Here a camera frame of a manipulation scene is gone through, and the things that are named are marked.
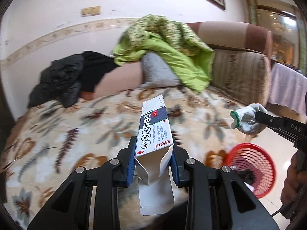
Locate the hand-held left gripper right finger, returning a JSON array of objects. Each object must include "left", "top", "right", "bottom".
[{"left": 171, "top": 142, "right": 280, "bottom": 230}]

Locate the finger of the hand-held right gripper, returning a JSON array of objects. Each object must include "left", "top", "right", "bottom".
[
  {"left": 255, "top": 111, "right": 283, "bottom": 125},
  {"left": 266, "top": 125, "right": 297, "bottom": 147}
]

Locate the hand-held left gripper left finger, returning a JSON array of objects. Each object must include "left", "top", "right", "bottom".
[{"left": 27, "top": 136, "right": 138, "bottom": 230}]

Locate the white sock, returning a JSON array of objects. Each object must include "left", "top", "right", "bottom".
[{"left": 230, "top": 103, "right": 268, "bottom": 136}]

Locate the white medicine box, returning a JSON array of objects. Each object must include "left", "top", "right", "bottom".
[{"left": 134, "top": 94, "right": 175, "bottom": 216}]

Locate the red mesh basket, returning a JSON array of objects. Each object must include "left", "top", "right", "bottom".
[{"left": 225, "top": 143, "right": 275, "bottom": 199}]

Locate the black plastic bag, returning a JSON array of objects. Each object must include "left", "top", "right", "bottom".
[{"left": 234, "top": 169, "right": 255, "bottom": 187}]

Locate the person's right hand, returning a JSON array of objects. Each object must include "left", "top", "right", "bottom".
[{"left": 280, "top": 152, "right": 307, "bottom": 205}]

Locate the leaf print blanket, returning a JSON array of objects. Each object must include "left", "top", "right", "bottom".
[{"left": 0, "top": 86, "right": 240, "bottom": 230}]

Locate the gold framed glass cabinet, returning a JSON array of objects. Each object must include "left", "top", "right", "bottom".
[{"left": 244, "top": 0, "right": 304, "bottom": 64}]

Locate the grey quilted pillow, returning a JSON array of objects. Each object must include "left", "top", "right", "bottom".
[{"left": 140, "top": 52, "right": 181, "bottom": 87}]

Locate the black cloth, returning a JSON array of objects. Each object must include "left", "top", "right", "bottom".
[{"left": 80, "top": 50, "right": 120, "bottom": 93}]

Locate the green quilt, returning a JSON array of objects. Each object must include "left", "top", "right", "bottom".
[{"left": 113, "top": 14, "right": 215, "bottom": 94}]

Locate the black puffer jacket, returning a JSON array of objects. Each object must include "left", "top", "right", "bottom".
[{"left": 27, "top": 54, "right": 84, "bottom": 108}]

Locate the black cable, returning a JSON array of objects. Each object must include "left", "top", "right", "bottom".
[{"left": 271, "top": 206, "right": 288, "bottom": 218}]

